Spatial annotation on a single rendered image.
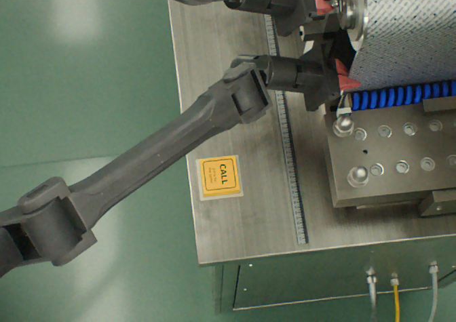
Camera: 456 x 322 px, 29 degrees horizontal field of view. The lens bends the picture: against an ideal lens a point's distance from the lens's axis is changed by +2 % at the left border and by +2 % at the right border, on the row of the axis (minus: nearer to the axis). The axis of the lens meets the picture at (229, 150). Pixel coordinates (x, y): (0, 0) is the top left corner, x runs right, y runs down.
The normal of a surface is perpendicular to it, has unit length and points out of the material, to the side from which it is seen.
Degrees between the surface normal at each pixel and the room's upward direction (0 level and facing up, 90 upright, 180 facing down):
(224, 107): 41
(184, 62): 0
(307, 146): 0
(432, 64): 90
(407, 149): 0
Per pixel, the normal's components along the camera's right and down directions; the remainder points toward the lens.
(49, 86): 0.02, -0.30
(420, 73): 0.12, 0.95
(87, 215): 0.58, 0.09
